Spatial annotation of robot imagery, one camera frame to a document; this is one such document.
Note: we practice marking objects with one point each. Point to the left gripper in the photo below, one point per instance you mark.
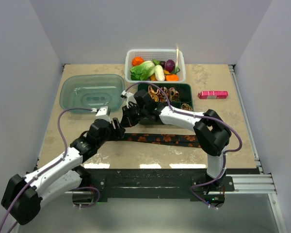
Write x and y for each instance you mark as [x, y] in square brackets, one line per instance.
[118, 133]

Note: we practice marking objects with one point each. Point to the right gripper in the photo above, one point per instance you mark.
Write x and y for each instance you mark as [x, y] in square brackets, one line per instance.
[127, 121]

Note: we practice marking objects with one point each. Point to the dark orange floral tie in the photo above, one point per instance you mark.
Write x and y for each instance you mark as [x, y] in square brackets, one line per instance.
[163, 139]

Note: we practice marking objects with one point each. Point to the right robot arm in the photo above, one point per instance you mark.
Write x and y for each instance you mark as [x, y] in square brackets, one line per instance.
[210, 131]

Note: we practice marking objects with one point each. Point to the green compartment tray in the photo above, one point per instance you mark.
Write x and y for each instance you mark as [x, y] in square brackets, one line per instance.
[185, 93]

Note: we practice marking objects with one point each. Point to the rolled yellow tie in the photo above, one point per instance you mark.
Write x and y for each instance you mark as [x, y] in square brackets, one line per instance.
[154, 94]

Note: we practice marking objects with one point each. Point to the rolled patterned dark tie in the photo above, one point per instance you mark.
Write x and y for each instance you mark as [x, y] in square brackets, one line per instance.
[164, 94]

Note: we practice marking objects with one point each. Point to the teal transparent plastic bin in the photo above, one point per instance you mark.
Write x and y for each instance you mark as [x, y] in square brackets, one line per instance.
[92, 91]

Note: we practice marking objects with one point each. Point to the green toy lettuce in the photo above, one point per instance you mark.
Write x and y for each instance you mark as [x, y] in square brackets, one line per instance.
[142, 72]

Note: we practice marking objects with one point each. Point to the rolled purple gold tie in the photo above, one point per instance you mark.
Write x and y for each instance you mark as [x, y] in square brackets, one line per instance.
[173, 94]

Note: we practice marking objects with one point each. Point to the rolled brown beige tie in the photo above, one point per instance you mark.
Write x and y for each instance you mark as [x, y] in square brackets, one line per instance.
[186, 107]

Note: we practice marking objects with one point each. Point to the white toy radish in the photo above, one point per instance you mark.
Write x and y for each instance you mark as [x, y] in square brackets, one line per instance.
[159, 73]

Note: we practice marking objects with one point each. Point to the orange toy pumpkin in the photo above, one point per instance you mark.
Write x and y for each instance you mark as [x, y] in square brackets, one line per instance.
[137, 61]

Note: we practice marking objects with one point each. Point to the orange toy carrot slice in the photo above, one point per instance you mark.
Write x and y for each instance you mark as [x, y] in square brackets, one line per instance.
[172, 78]

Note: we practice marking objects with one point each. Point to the purple toy onion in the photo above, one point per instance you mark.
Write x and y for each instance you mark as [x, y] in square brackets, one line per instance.
[169, 65]

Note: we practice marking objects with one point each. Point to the pink rectangular box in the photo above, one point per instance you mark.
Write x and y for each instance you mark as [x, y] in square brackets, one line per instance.
[204, 95]

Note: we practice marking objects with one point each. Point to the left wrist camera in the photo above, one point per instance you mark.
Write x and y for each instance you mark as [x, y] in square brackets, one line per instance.
[102, 113]

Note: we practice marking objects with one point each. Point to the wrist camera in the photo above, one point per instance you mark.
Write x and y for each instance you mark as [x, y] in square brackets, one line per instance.
[102, 113]
[128, 97]

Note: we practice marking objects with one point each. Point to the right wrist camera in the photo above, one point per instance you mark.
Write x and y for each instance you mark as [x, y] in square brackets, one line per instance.
[128, 97]

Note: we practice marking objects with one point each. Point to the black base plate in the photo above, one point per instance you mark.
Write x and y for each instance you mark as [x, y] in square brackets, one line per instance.
[105, 184]

